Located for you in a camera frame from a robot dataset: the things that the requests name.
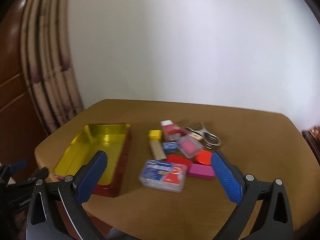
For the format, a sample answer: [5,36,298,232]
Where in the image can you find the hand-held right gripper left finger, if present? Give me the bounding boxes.
[26,151,108,240]

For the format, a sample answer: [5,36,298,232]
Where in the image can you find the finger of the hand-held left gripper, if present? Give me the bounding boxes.
[10,167,49,188]
[7,158,27,174]

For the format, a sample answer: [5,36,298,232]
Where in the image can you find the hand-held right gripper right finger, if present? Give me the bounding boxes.
[211,151,294,240]

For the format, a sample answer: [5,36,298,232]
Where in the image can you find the magenta block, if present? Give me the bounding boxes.
[187,163,216,180]

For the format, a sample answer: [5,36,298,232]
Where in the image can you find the orange block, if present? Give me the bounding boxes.
[194,150,213,167]

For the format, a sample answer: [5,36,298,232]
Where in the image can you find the red tin box gold inside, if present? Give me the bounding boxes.
[53,123,132,197]

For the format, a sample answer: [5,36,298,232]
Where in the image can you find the clear case with pink insert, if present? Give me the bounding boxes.
[177,135,200,159]

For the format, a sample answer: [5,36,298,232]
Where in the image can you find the red block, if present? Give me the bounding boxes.
[166,154,193,167]

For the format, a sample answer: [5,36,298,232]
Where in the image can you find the small blue patterned case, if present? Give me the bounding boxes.
[162,141,178,155]

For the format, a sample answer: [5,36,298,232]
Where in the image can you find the clear box with blue label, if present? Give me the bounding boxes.
[139,159,188,193]

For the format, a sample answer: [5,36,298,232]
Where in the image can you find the brown wooden door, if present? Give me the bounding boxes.
[0,0,48,167]

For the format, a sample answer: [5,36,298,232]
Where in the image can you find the red and white box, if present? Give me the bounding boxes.
[160,120,184,142]

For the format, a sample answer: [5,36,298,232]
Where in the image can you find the dark wooden furniture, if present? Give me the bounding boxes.
[302,125,320,155]

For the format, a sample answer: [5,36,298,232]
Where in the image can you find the beige patterned curtain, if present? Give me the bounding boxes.
[20,0,84,135]

